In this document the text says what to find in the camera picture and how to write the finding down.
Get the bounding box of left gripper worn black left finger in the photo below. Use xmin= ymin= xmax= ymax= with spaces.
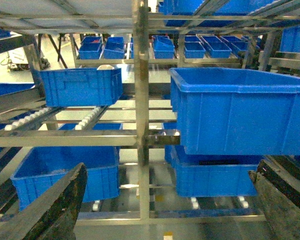
xmin=0 ymin=162 xmax=88 ymax=240

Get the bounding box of left gripper worn black right finger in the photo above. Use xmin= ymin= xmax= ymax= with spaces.
xmin=248 ymin=159 xmax=300 ymax=240

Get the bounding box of blue crate left shelf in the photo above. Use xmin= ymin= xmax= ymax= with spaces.
xmin=40 ymin=68 xmax=123 ymax=107

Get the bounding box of blue bin lower left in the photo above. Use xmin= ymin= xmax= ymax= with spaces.
xmin=10 ymin=146 xmax=121 ymax=212

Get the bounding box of blue bin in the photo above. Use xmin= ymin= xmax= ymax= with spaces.
xmin=10 ymin=146 xmax=121 ymax=212
xmin=164 ymin=145 xmax=264 ymax=198

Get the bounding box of blue bin lower right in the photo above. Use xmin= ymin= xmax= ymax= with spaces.
xmin=164 ymin=145 xmax=264 ymax=198

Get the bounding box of white roller track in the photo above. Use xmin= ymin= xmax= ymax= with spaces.
xmin=4 ymin=107 xmax=52 ymax=131

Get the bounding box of stainless steel shelf frame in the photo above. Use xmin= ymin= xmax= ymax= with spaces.
xmin=0 ymin=0 xmax=300 ymax=240

